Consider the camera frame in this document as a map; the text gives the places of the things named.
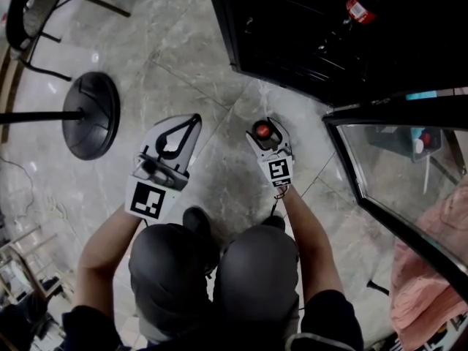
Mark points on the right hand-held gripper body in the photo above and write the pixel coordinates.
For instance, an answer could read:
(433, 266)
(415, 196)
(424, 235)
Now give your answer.
(279, 170)

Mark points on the pink cushioned chair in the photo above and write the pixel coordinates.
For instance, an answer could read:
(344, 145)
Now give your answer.
(420, 298)

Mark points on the brown wooden bench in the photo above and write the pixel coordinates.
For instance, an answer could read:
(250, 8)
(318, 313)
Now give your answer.
(5, 93)

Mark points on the person's left forearm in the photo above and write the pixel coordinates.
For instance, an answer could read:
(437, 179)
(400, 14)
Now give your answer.
(102, 262)

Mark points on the black round seat chair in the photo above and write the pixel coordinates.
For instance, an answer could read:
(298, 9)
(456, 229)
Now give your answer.
(36, 17)

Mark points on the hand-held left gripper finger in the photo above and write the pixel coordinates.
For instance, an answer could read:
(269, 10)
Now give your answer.
(150, 134)
(190, 148)

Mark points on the person's left leg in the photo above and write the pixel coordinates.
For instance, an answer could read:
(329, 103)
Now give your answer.
(168, 269)

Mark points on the person's black shoe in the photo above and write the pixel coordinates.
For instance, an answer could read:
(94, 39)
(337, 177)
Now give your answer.
(195, 218)
(274, 222)

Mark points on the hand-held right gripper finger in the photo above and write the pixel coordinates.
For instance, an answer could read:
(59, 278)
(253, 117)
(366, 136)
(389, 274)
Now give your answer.
(287, 141)
(256, 147)

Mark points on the person's left black shoe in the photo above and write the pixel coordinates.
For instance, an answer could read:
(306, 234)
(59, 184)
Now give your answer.
(195, 218)

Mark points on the black pedestal fan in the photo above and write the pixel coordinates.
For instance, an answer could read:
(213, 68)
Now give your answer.
(91, 119)

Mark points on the glass fridge door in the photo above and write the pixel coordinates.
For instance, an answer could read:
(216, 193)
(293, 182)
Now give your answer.
(402, 115)

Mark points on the person's leg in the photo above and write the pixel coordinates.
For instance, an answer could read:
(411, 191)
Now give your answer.
(256, 269)
(168, 269)

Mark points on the cola bottle with red label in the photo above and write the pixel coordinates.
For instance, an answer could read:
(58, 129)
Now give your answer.
(262, 130)
(362, 11)

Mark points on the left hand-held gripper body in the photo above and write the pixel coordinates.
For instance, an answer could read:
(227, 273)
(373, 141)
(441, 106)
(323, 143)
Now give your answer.
(146, 199)

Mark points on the person's right leg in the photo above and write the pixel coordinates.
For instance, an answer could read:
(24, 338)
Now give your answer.
(256, 269)

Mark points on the black mini fridge cabinet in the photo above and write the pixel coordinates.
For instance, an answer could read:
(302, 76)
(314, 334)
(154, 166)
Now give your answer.
(278, 20)

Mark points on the person's right black shoe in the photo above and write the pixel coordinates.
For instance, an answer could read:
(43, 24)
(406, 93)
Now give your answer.
(274, 222)

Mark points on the person's right forearm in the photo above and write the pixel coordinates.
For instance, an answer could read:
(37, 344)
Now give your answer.
(314, 247)

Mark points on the person's dark navy shirt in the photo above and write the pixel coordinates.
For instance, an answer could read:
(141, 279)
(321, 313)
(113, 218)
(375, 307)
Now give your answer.
(329, 316)

